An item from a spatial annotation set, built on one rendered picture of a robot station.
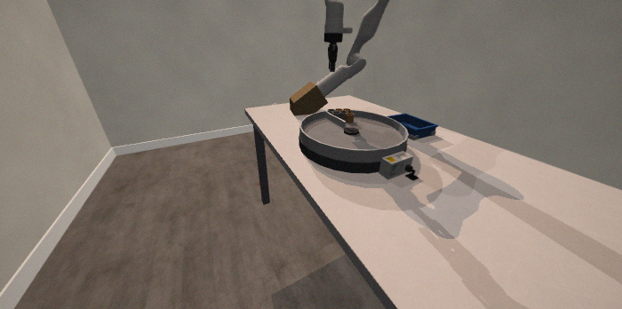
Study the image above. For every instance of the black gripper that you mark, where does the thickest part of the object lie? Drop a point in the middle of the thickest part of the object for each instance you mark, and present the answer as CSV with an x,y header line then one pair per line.
x,y
332,38

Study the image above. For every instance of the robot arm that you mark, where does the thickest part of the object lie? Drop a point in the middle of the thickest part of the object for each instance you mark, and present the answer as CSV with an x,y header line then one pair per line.
x,y
366,31

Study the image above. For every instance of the grey round turning table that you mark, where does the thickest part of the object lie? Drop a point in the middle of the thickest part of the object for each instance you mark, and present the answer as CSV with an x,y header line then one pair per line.
x,y
372,143

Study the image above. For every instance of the blue square tray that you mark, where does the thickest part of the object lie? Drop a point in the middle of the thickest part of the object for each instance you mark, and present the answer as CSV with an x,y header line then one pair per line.
x,y
421,127

